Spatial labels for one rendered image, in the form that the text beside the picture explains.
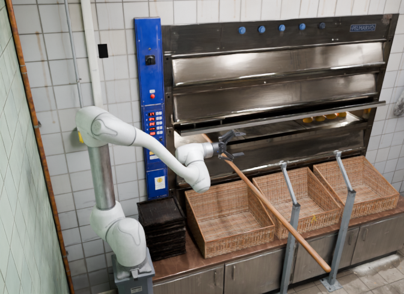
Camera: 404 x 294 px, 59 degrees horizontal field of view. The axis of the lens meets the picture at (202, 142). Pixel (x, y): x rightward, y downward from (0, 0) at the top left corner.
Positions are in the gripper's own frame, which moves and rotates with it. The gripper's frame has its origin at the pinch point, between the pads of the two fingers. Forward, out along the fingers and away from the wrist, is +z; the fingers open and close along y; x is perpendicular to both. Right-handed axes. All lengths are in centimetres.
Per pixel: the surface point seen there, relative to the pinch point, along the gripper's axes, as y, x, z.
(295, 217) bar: 63, 5, 43
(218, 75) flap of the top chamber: -27, -54, 7
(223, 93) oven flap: -11, -58, 13
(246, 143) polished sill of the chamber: 31, -55, 33
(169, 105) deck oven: -8, -56, -28
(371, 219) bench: 90, 0, 124
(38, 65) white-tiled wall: -43, -56, -106
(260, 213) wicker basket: 79, -26, 34
